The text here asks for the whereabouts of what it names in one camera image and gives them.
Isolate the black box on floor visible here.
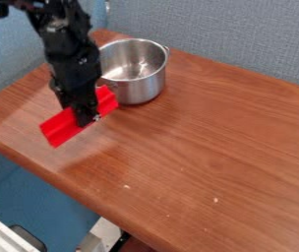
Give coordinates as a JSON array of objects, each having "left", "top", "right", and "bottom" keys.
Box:
[{"left": 8, "top": 224, "right": 47, "bottom": 252}]

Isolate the silver metal pot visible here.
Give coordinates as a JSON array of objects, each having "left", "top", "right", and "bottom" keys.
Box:
[{"left": 99, "top": 38, "right": 170, "bottom": 105}]

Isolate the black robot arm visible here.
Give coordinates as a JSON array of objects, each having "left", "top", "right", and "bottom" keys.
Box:
[{"left": 0, "top": 0, "right": 102, "bottom": 127}]

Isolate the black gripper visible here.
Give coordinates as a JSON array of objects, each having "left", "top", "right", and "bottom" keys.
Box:
[{"left": 43, "top": 42, "right": 101, "bottom": 128}]

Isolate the red object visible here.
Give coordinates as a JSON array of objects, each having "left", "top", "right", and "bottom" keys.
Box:
[{"left": 38, "top": 85, "right": 117, "bottom": 148}]

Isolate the white table leg bracket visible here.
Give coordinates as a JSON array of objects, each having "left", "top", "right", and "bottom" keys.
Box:
[{"left": 75, "top": 218, "right": 121, "bottom": 252}]

